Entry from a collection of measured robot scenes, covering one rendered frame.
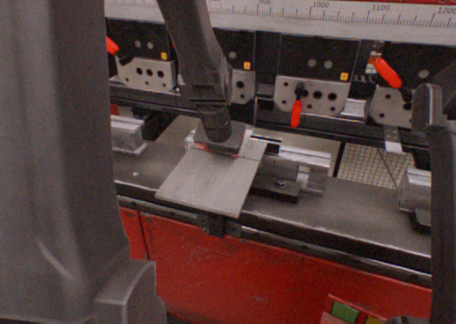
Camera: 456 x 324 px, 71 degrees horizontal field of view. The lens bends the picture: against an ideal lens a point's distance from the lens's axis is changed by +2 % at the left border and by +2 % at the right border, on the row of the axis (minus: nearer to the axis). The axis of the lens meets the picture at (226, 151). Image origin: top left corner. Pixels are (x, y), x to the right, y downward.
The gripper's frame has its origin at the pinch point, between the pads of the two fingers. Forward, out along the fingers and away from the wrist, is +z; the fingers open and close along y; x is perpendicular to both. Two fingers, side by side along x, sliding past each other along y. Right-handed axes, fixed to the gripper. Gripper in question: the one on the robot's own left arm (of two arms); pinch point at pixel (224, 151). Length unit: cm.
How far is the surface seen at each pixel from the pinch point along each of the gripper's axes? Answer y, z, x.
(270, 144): -9.5, 5.7, -7.5
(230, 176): -3.4, -1.8, 6.6
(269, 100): -5.1, 12.4, -26.2
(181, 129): 89, 162, -94
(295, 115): -14.8, -8.9, -7.4
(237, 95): -0.9, -7.8, -11.0
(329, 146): -36, 166, -105
